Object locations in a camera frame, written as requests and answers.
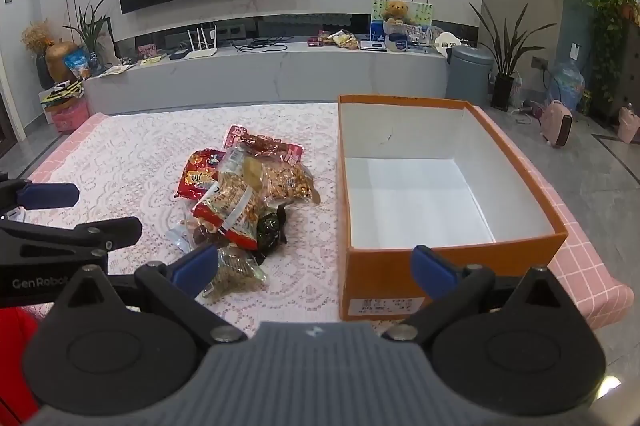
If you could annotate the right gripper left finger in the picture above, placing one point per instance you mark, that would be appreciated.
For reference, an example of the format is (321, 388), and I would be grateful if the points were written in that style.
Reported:
(171, 291)

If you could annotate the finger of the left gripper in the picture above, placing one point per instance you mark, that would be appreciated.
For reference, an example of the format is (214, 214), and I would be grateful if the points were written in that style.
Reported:
(29, 195)
(107, 235)

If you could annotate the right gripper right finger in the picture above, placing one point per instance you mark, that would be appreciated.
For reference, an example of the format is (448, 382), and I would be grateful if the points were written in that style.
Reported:
(454, 292)

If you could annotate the clear date nut packet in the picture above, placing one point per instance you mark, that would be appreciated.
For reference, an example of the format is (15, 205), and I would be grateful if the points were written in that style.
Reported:
(191, 232)

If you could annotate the clear green pickle packet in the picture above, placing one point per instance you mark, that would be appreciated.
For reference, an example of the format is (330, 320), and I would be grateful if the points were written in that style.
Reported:
(237, 271)

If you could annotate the dark green snack packet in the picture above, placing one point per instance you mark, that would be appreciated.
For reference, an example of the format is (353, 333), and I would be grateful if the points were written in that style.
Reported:
(270, 232)

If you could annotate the peanut snack bag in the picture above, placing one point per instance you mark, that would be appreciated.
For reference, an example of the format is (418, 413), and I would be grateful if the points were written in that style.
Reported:
(283, 183)

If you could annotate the pink storage box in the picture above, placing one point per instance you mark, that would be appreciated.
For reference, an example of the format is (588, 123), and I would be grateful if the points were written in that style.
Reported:
(69, 119)

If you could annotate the red chip snack bag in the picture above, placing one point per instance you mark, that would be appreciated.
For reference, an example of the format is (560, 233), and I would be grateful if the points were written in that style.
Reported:
(199, 173)

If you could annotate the white lace tablecloth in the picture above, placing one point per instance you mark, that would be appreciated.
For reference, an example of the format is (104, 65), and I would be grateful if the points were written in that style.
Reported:
(131, 165)

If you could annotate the orange cardboard box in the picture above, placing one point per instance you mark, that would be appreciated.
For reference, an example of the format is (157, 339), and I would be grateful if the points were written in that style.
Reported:
(416, 171)

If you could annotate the golden vase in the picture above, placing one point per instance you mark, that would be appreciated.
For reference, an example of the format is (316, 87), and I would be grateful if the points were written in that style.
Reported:
(55, 54)

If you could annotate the red meat snack packet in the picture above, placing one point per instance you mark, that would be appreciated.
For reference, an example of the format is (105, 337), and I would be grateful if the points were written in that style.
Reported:
(260, 145)

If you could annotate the left potted plant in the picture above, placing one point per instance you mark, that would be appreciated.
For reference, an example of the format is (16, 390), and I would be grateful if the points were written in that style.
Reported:
(89, 26)

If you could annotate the pink space heater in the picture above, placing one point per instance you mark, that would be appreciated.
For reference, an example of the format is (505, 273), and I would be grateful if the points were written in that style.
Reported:
(556, 123)

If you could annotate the grey trash bin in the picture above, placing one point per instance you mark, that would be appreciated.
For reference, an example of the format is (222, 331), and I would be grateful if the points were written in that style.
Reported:
(468, 74)

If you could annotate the white wifi router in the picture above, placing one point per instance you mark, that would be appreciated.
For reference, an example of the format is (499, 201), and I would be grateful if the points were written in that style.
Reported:
(201, 45)

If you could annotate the water jug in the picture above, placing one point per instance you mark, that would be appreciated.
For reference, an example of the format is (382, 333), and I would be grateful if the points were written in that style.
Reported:
(566, 84)

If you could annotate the potted green plant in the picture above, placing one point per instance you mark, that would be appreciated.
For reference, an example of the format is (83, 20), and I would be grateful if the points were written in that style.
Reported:
(507, 45)

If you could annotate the pink bucket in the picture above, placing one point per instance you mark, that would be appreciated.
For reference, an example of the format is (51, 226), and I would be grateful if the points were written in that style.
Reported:
(628, 124)

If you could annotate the teddy bear gift box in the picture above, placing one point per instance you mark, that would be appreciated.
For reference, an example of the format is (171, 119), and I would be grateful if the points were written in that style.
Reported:
(399, 24)

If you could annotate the snack pile on console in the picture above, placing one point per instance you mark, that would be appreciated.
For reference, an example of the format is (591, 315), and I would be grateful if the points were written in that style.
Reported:
(340, 38)

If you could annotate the climbing green plant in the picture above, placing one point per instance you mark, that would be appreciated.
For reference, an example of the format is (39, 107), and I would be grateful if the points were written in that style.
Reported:
(608, 25)

